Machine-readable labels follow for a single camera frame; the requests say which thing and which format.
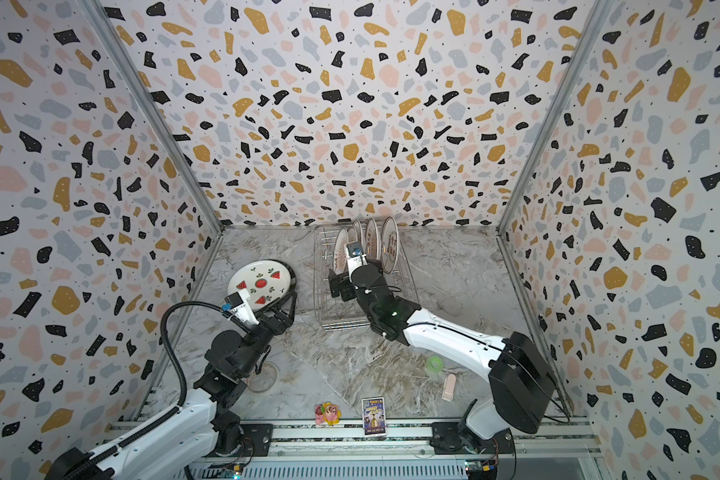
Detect purple card box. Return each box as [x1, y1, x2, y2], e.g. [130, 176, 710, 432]
[361, 397, 387, 437]

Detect orange pattern white plate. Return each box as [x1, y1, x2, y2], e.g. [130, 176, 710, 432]
[364, 218, 381, 260]

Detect fruit pattern blue-rim plate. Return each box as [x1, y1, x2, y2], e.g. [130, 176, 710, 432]
[227, 260, 290, 312]

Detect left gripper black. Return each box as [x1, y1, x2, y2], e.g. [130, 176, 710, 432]
[236, 292, 292, 379]

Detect orange sunburst plate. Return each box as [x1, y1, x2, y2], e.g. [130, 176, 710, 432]
[332, 228, 349, 275]

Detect pink yellow toy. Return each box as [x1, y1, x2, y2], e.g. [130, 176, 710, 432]
[314, 402, 342, 426]

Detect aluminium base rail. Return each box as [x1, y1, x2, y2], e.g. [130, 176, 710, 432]
[131, 419, 610, 479]

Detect metal wire dish rack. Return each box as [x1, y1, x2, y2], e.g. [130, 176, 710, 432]
[313, 217, 419, 330]

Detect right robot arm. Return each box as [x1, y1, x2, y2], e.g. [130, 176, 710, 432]
[329, 264, 556, 451]

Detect black corrugated cable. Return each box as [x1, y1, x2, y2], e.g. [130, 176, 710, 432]
[44, 299, 229, 480]

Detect pink eraser block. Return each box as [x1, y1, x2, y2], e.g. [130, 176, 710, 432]
[441, 373, 457, 402]

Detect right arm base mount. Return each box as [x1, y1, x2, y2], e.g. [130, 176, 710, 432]
[429, 422, 515, 455]

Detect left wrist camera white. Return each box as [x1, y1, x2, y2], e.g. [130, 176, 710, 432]
[222, 289, 258, 331]

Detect red pattern white plate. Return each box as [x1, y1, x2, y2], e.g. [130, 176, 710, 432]
[381, 217, 400, 274]

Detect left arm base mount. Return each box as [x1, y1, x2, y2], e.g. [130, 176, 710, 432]
[203, 423, 274, 461]

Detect green plastic lid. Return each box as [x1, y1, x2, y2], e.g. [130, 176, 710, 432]
[425, 355, 444, 375]

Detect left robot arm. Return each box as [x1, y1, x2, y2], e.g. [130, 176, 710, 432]
[46, 290, 297, 479]

